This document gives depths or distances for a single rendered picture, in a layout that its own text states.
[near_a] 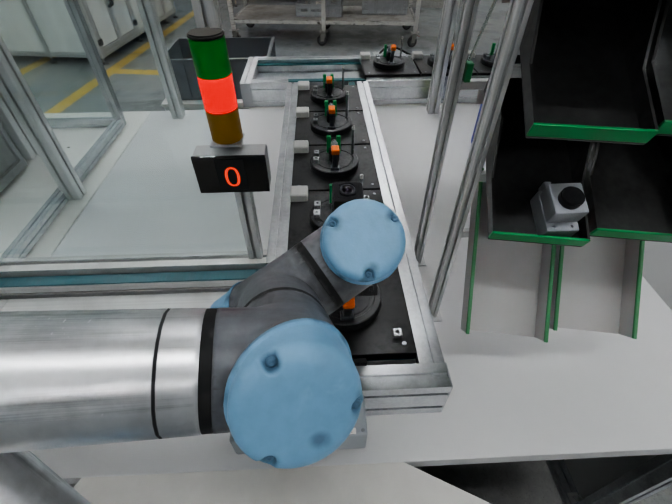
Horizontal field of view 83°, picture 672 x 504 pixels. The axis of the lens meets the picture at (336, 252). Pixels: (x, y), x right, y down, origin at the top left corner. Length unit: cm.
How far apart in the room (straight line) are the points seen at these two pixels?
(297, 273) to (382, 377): 39
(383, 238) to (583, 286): 54
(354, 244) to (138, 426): 20
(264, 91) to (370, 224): 148
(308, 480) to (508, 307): 45
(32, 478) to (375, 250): 38
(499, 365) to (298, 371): 70
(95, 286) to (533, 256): 88
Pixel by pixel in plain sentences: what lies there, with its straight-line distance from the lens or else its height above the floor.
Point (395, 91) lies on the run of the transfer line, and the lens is 179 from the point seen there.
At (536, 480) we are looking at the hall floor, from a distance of 177.
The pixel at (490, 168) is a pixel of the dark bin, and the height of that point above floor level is 125.
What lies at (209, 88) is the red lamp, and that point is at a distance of 62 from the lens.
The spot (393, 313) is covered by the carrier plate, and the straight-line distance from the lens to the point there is 75.
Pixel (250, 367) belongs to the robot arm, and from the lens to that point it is 20.
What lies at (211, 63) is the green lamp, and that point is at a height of 138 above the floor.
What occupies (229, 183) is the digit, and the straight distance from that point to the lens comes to 69.
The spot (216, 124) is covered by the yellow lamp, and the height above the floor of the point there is 129.
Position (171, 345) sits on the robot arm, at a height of 138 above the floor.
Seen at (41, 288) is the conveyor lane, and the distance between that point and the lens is 103.
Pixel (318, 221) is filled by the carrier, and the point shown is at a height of 99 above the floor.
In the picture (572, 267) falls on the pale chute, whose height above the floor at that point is 107.
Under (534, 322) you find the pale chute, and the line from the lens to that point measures 76.
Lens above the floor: 156
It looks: 44 degrees down
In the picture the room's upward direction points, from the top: straight up
